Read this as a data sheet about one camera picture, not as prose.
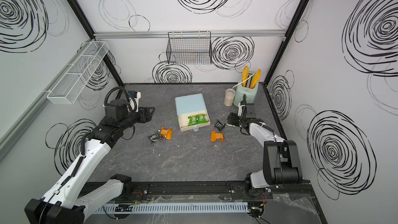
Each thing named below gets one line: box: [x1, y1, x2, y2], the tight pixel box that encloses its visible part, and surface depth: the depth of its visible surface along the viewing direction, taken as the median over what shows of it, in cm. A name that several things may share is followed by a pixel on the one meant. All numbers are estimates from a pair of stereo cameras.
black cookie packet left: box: [148, 133, 161, 143], surface depth 93 cm
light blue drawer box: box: [175, 93, 211, 132], surface depth 90 cm
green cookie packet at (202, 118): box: [196, 113, 209, 124], surface depth 87 cm
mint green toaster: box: [233, 80, 260, 108], surface depth 99 cm
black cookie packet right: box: [214, 119, 226, 131], surface depth 98 cm
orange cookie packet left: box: [160, 126, 174, 140], surface depth 95 cm
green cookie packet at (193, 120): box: [187, 114, 199, 126], surface depth 88 cm
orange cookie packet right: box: [210, 130, 225, 143], surface depth 93 cm
